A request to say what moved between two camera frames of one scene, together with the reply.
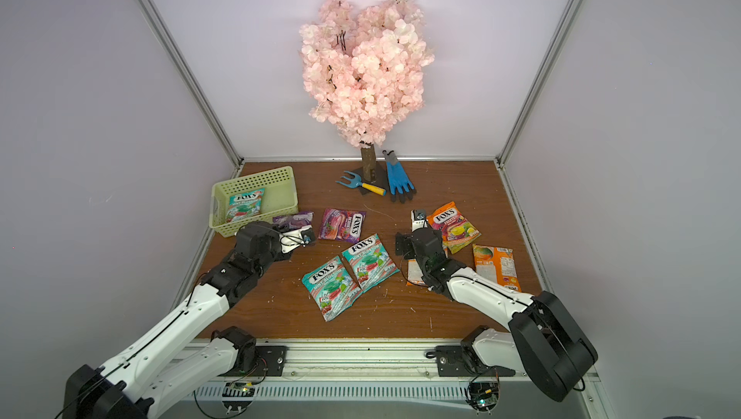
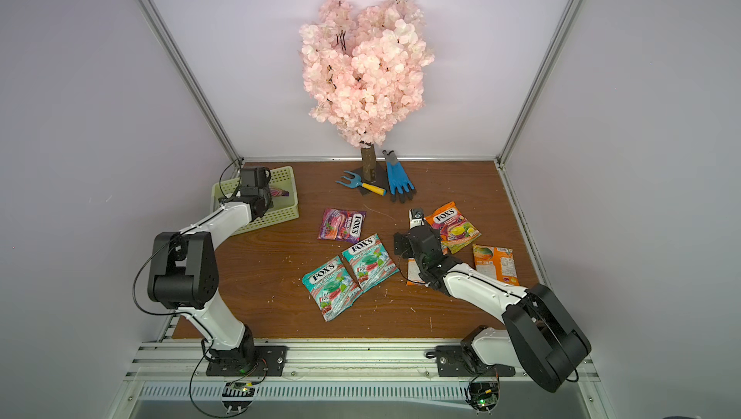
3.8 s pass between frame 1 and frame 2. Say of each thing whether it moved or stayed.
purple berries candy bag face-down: moved
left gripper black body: moved
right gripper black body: stayed
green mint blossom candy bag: stayed
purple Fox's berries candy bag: stayed
